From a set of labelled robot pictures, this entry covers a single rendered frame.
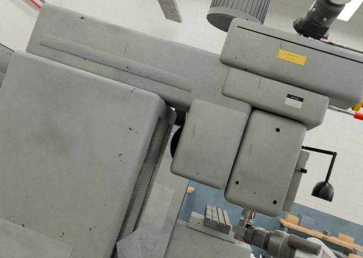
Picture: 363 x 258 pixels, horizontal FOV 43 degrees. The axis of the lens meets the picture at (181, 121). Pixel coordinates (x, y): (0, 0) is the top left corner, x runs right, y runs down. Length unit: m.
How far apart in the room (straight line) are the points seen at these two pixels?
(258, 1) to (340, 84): 0.39
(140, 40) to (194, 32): 6.93
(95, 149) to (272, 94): 0.58
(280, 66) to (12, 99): 0.85
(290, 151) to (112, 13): 7.56
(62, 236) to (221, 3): 0.90
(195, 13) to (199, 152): 7.19
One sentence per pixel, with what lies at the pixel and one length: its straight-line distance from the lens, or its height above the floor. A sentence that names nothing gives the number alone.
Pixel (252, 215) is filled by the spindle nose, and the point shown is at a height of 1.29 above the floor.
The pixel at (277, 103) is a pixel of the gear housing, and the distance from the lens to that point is 1.47.
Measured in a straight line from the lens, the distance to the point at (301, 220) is 7.64.
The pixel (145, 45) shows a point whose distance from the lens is 1.54.
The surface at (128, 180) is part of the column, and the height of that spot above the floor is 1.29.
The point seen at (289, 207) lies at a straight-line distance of 1.57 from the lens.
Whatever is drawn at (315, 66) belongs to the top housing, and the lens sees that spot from 1.50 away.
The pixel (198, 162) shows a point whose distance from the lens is 1.45.
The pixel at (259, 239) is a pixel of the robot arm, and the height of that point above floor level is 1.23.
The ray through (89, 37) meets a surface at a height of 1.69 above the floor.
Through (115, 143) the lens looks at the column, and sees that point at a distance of 1.39.
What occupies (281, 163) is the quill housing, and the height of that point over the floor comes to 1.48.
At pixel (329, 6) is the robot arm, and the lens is 1.51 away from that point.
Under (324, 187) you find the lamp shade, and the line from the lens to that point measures 1.65.
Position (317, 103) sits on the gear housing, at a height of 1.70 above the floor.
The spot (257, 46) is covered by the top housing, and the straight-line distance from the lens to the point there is 1.49.
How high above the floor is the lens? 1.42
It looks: 3 degrees up
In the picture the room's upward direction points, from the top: 19 degrees clockwise
